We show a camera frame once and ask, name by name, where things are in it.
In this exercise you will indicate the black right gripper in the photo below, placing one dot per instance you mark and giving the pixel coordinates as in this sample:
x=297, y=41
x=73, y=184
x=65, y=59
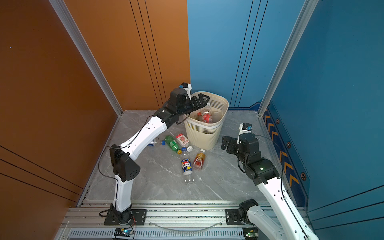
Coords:
x=225, y=142

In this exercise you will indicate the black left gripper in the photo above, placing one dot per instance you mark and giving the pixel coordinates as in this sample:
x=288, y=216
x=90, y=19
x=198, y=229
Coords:
x=201, y=103

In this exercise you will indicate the orange red label bottle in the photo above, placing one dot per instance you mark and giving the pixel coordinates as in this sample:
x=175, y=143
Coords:
x=199, y=160

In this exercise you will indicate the bottle with watermelon label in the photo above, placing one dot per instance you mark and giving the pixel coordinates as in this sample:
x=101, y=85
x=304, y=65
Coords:
x=184, y=142

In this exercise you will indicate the small green soda bottle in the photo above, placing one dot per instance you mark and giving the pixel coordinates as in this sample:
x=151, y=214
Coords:
x=172, y=143

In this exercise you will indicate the Pepsi label clear bottle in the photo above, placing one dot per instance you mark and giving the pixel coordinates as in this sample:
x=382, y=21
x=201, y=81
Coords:
x=189, y=175

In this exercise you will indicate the small clear bottle blue label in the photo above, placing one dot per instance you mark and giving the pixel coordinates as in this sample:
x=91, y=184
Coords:
x=157, y=142

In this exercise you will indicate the red Qoo drink bottle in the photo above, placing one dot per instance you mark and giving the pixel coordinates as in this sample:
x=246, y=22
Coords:
x=206, y=114

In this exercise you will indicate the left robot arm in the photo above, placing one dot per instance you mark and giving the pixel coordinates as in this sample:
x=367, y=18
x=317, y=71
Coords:
x=123, y=156

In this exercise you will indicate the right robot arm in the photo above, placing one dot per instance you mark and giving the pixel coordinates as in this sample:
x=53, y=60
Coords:
x=263, y=173

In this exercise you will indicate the cream plastic waste bin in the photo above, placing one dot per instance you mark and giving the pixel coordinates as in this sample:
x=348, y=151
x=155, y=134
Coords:
x=205, y=135

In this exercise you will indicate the right green circuit board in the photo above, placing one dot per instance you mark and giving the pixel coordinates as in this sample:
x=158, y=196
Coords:
x=250, y=234

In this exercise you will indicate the green circuit board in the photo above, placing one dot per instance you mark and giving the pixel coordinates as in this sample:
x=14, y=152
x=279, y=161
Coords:
x=123, y=234
x=250, y=234

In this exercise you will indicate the left green circuit board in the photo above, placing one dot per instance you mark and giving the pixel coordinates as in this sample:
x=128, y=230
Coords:
x=123, y=234

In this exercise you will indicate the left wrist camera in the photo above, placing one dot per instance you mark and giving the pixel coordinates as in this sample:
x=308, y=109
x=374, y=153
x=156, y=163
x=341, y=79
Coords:
x=187, y=87

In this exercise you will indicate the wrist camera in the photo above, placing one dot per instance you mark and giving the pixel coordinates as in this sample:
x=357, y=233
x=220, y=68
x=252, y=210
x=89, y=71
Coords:
x=244, y=128
x=187, y=87

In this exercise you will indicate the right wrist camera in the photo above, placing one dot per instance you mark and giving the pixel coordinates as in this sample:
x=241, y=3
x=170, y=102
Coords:
x=244, y=128

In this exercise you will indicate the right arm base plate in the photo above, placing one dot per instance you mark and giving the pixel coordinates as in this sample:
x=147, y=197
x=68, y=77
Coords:
x=236, y=217

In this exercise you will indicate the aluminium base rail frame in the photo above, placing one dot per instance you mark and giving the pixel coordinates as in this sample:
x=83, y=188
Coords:
x=166, y=220

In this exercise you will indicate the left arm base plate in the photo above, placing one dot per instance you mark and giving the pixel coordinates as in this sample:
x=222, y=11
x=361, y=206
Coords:
x=137, y=217

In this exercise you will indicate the right aluminium corner post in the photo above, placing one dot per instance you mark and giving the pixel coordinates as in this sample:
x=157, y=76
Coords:
x=291, y=45

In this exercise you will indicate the aluminium corner post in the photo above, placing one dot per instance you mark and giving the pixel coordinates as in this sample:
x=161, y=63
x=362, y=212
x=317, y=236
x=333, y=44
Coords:
x=291, y=45
x=75, y=34

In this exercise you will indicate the left aluminium corner post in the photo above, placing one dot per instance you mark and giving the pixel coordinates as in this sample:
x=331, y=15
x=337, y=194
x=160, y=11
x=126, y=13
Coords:
x=75, y=34

